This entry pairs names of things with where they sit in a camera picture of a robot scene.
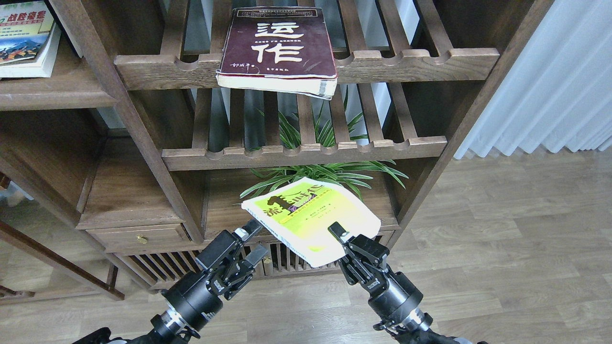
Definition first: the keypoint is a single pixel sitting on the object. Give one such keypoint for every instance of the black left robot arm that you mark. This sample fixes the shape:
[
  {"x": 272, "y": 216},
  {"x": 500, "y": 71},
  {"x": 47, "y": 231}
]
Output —
[{"x": 160, "y": 336}]

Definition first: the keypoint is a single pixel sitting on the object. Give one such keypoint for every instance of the dark wooden bookshelf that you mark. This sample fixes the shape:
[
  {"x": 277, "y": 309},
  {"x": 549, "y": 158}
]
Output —
[{"x": 131, "y": 135}]

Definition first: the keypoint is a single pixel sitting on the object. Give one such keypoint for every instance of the green spider plant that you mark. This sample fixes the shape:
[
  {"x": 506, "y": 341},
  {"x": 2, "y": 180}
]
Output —
[{"x": 346, "y": 174}]

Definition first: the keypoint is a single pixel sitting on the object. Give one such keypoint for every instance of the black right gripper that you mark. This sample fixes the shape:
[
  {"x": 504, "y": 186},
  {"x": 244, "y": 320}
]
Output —
[{"x": 392, "y": 295}]

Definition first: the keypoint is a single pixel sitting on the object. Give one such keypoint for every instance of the yellow cover book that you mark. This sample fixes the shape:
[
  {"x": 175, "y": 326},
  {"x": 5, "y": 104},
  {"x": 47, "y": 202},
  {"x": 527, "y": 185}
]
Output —
[{"x": 300, "y": 213}]

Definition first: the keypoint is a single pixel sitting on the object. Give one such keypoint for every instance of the white pleated curtain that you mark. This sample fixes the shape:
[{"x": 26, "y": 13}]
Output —
[{"x": 558, "y": 92}]

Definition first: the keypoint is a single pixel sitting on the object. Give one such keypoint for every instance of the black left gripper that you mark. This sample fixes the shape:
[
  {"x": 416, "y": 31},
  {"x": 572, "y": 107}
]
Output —
[{"x": 194, "y": 300}]

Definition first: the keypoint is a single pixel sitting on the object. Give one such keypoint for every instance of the maroon book white characters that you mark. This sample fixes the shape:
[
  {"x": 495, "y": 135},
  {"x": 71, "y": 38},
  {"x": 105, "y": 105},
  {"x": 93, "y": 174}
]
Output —
[{"x": 279, "y": 49}]

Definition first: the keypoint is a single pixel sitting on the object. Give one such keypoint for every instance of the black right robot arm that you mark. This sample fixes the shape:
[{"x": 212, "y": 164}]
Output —
[{"x": 420, "y": 336}]

